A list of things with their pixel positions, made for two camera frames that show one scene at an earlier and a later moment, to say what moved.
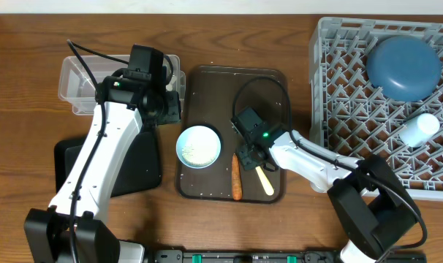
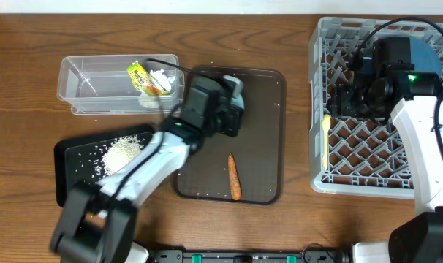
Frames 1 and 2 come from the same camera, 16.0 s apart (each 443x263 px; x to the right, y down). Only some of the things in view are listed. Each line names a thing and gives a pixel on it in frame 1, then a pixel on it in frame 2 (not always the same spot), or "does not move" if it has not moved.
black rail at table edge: x=311 y=256 does not move
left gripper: x=172 y=110 → x=234 y=117
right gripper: x=251 y=164 → x=341 y=101
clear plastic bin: x=80 y=75 does not move
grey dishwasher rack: x=349 y=117 does not move
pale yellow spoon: x=266 y=183 → x=326 y=124
